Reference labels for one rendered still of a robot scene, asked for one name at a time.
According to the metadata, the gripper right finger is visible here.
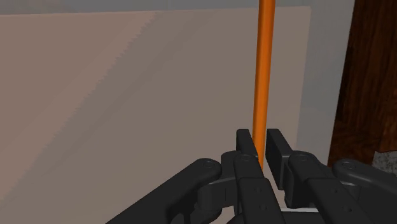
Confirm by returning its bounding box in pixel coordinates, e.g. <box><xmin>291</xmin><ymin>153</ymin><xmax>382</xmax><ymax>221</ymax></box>
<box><xmin>265</xmin><ymin>128</ymin><xmax>397</xmax><ymax>224</ymax></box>

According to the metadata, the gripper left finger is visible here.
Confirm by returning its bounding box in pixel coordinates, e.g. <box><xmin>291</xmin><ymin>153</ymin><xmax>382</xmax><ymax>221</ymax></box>
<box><xmin>106</xmin><ymin>129</ymin><xmax>286</xmax><ymax>224</ymax></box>

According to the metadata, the orange rod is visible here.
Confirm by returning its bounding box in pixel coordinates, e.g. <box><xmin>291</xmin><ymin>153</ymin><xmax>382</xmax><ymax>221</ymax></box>
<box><xmin>251</xmin><ymin>0</ymin><xmax>277</xmax><ymax>171</ymax></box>

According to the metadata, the dark brown wooden furniture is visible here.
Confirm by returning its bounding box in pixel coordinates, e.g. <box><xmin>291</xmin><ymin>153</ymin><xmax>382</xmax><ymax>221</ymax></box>
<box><xmin>327</xmin><ymin>0</ymin><xmax>397</xmax><ymax>168</ymax></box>

